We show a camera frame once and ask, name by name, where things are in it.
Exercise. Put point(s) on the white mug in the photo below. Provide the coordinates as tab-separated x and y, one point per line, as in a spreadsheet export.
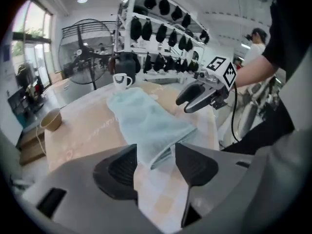
120	84

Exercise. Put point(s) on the white metal shelving rack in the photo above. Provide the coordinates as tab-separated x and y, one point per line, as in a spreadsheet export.
129	6

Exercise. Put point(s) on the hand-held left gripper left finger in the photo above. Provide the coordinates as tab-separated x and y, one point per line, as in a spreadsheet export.
114	177

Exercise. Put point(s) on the blue wall poster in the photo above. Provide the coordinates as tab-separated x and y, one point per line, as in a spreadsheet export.
6	53

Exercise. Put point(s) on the wooden step platform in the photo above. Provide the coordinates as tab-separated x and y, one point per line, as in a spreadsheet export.
30	150

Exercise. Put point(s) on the dark grey thermos jug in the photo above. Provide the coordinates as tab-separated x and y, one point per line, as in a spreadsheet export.
125	66

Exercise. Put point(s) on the person's black shirt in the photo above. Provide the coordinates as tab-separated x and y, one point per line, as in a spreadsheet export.
287	33

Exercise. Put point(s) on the clothes rack with garments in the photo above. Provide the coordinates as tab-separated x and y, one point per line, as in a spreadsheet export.
26	82

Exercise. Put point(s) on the person's right forearm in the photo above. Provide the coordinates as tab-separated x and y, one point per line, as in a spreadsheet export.
256	69

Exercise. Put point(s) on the large black floor fan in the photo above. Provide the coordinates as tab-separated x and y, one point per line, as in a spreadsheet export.
80	52

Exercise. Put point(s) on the light blue towel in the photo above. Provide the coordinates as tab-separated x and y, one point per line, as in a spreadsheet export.
151	121

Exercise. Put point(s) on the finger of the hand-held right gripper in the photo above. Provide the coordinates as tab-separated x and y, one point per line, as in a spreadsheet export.
200	102
190	92

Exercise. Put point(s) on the brown bowl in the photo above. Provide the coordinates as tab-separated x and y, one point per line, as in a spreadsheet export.
52	121

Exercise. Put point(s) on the black mezzanine railing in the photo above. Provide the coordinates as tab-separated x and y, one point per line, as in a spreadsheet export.
70	29

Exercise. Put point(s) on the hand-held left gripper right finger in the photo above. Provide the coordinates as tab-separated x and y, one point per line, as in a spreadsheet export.
195	169

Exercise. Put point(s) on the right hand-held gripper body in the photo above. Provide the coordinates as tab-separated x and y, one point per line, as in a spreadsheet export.
224	67

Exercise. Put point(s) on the round ceiling downlight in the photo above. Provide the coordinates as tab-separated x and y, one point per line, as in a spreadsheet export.
82	0

